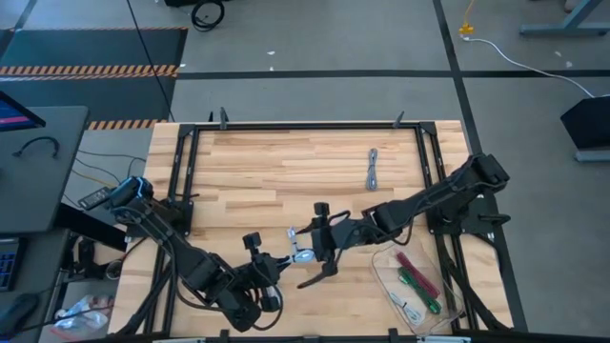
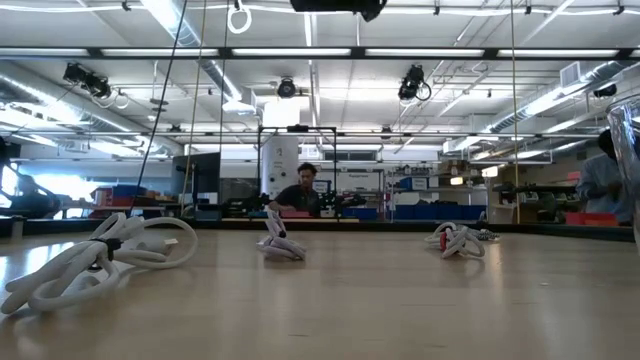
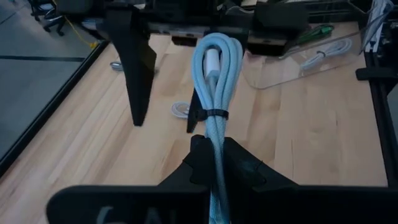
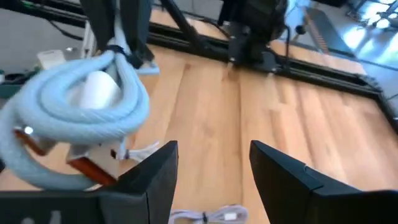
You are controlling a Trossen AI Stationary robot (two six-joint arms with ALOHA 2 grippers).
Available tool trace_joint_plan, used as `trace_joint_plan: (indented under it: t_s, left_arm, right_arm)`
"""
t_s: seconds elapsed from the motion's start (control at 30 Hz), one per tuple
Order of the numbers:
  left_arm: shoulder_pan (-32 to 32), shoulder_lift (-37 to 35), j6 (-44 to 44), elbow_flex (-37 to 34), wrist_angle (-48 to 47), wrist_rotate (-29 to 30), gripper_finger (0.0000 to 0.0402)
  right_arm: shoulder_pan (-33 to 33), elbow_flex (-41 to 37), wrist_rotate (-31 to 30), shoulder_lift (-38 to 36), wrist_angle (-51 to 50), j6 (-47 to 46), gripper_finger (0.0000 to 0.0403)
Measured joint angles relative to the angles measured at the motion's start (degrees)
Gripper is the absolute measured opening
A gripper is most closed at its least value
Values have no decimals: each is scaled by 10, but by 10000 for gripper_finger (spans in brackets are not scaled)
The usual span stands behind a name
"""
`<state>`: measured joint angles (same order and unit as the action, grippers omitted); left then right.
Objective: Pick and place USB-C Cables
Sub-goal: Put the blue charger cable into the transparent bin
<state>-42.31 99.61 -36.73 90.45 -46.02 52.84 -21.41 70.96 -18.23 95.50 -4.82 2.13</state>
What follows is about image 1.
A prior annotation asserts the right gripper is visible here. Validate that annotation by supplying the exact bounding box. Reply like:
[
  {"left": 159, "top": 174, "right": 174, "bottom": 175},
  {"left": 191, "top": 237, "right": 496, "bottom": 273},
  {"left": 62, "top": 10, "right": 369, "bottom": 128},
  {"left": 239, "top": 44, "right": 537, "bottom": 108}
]
[{"left": 295, "top": 219, "right": 342, "bottom": 291}]

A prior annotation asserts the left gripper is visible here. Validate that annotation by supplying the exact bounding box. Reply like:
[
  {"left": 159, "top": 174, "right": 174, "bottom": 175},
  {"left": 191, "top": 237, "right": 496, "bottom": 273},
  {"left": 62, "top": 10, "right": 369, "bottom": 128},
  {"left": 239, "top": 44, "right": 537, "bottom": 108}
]
[{"left": 252, "top": 252, "right": 294, "bottom": 280}]

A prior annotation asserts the grey braided USB-C cable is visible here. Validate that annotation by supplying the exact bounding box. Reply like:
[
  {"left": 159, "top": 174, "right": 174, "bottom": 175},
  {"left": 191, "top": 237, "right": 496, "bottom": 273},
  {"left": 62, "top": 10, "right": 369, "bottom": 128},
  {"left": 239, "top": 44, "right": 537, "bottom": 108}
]
[{"left": 365, "top": 148, "right": 379, "bottom": 192}]

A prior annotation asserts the maroon USB-C cable bundle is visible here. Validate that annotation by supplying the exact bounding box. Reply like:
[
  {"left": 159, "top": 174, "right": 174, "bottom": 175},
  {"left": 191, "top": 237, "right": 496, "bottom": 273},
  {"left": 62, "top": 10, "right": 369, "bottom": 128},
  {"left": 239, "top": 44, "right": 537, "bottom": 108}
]
[{"left": 396, "top": 251, "right": 442, "bottom": 300}]

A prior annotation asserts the green USB-C cable bundle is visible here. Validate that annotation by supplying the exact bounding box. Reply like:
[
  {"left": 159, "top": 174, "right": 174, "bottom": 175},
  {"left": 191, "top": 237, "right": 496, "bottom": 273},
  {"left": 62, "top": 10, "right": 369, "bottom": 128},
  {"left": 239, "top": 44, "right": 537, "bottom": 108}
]
[{"left": 397, "top": 266, "right": 443, "bottom": 315}]

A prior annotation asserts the clear plastic bin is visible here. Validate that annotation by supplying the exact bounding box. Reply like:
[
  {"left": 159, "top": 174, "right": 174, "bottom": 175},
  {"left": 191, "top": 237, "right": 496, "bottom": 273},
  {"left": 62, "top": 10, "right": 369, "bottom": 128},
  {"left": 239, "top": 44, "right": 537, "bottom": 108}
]
[{"left": 370, "top": 240, "right": 467, "bottom": 336}]

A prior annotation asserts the black power brick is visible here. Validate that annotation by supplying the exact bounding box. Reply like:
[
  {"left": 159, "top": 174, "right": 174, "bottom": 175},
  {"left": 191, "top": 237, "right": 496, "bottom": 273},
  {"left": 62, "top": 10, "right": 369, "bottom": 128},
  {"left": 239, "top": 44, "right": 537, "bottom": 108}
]
[{"left": 77, "top": 185, "right": 114, "bottom": 212}]

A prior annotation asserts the crumpled clear plastic bag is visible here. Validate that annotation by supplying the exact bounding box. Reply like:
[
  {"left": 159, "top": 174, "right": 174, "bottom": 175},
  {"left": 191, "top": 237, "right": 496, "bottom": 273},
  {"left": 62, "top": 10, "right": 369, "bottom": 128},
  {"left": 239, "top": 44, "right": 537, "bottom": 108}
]
[{"left": 52, "top": 294, "right": 115, "bottom": 340}]

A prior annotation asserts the grey desk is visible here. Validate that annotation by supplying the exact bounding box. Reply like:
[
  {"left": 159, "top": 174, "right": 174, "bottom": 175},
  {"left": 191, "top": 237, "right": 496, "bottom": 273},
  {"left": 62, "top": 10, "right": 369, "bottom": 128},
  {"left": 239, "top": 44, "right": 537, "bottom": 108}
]
[{"left": 0, "top": 105, "right": 91, "bottom": 234}]

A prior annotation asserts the black keyboard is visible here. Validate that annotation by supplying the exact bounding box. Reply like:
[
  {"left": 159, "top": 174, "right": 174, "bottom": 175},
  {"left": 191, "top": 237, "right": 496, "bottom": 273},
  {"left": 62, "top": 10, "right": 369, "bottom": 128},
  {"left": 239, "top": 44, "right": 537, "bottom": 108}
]
[{"left": 0, "top": 237, "right": 21, "bottom": 293}]

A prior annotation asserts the black hazard-striped floor mat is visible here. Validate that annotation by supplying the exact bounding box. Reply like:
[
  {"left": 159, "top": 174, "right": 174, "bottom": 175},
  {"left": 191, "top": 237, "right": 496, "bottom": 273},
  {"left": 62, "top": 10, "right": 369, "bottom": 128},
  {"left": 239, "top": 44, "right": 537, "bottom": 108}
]
[{"left": 0, "top": 27, "right": 190, "bottom": 131}]

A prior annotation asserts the black angled panel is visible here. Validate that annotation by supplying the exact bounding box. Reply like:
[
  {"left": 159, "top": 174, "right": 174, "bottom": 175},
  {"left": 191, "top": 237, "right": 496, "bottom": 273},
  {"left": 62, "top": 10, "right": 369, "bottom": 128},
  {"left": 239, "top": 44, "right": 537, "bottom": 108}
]
[{"left": 559, "top": 94, "right": 610, "bottom": 164}]

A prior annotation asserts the black computer monitor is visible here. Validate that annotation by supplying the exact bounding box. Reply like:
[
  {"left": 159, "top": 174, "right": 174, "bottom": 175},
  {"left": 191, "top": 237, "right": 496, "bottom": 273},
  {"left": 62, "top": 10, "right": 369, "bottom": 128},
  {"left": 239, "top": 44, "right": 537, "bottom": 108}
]
[{"left": 0, "top": 91, "right": 48, "bottom": 132}]

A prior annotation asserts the blue-grey table leg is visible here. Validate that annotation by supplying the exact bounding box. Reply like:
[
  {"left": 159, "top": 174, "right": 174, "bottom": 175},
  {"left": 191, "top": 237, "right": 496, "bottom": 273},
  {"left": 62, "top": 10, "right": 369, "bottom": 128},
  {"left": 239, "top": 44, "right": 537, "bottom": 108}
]
[{"left": 518, "top": 0, "right": 610, "bottom": 38}]

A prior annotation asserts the black aluminium table frame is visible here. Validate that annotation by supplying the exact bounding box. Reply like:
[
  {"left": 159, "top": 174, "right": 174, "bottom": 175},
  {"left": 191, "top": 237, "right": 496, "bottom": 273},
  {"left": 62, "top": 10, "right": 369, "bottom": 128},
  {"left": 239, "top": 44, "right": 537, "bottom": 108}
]
[{"left": 113, "top": 121, "right": 516, "bottom": 343}]

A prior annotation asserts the thin black floor cable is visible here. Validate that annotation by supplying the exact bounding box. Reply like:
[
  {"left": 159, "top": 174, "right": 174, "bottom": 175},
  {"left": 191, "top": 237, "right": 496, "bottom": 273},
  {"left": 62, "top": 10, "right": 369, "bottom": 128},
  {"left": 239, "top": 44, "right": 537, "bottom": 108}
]
[{"left": 71, "top": 150, "right": 148, "bottom": 185}]

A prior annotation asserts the thin black hanging cable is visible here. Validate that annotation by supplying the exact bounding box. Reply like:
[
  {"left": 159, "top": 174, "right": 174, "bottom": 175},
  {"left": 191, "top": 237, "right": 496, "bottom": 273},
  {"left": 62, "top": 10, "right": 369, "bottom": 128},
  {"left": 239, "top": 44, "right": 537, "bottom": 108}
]
[{"left": 126, "top": 0, "right": 176, "bottom": 123}]

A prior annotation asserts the coiled black cable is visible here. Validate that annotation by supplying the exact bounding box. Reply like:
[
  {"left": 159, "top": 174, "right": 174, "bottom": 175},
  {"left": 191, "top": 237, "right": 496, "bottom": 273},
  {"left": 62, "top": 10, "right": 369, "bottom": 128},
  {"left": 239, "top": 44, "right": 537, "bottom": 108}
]
[{"left": 190, "top": 0, "right": 226, "bottom": 32}]

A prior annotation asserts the yellow extension cord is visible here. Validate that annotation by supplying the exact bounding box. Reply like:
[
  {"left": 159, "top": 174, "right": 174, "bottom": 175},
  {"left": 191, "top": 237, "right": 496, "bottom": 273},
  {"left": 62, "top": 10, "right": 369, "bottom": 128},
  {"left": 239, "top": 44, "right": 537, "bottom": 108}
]
[{"left": 457, "top": 0, "right": 478, "bottom": 37}]

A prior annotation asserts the white floor cable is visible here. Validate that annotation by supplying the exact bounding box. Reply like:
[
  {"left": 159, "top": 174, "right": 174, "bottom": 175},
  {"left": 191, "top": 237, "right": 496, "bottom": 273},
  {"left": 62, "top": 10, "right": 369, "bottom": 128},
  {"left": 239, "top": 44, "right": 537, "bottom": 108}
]
[{"left": 460, "top": 35, "right": 597, "bottom": 99}]

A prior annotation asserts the short curved black cable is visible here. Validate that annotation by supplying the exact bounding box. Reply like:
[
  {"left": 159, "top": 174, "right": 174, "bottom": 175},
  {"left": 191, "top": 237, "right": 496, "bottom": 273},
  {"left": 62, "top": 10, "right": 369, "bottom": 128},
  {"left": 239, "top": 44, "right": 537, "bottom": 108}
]
[{"left": 13, "top": 135, "right": 61, "bottom": 160}]

